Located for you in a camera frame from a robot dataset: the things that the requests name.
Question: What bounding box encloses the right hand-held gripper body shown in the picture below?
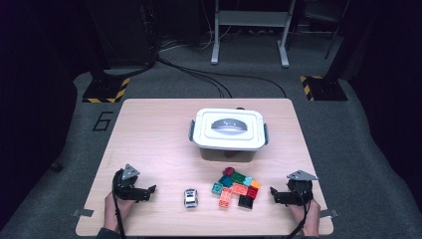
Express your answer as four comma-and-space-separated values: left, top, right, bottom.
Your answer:
287, 169, 318, 207

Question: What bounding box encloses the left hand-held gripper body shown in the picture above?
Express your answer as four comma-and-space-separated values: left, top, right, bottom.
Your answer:
111, 163, 152, 202

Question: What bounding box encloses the red building block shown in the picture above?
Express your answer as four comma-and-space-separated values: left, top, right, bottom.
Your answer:
246, 185, 260, 200

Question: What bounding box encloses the black building block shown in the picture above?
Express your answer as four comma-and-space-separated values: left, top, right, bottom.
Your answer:
237, 194, 255, 210

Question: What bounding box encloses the white toy car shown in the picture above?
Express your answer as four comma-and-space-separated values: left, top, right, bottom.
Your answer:
183, 187, 199, 209

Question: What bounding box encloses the green building block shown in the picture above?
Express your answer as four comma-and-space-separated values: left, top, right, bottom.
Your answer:
231, 170, 247, 184

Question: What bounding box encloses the long salmon building block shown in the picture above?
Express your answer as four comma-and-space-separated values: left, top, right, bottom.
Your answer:
218, 187, 234, 209

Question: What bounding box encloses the clear grey plastic storage box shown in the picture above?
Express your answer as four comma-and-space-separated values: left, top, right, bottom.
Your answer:
188, 119, 271, 163

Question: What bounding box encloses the white lid with grey handle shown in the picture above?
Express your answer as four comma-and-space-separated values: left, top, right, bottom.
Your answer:
191, 108, 267, 152

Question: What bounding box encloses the person's left hand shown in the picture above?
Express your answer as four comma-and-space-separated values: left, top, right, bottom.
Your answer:
104, 192, 137, 232

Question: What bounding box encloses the person's right hand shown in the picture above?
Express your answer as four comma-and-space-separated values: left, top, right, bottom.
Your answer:
288, 198, 321, 237

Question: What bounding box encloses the grey tape tab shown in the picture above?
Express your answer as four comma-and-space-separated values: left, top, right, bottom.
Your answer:
319, 208, 339, 219
72, 208, 96, 219

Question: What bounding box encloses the black yellow striped stand base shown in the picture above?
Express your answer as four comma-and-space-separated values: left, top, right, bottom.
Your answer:
300, 75, 348, 102
82, 77, 131, 104

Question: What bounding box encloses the dark equipment cabinet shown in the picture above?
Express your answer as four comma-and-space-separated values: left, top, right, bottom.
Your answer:
84, 0, 159, 71

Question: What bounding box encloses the black stand leg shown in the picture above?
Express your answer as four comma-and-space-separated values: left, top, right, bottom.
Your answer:
324, 6, 347, 61

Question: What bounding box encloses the white metal stand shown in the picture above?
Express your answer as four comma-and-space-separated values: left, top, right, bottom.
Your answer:
210, 0, 300, 69

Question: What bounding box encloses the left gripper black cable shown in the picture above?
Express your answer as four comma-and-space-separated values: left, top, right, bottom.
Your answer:
112, 180, 126, 239

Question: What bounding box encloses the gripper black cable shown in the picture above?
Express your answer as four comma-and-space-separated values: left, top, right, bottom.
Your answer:
112, 180, 126, 239
287, 190, 313, 239

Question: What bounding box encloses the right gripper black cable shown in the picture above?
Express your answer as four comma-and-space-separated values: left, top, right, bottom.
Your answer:
287, 190, 313, 239

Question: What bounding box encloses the thin black floor cable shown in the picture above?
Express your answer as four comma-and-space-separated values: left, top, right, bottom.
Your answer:
198, 70, 289, 100

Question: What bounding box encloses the thick black floor cable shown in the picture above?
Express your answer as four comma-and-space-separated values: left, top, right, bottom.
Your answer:
155, 56, 233, 100

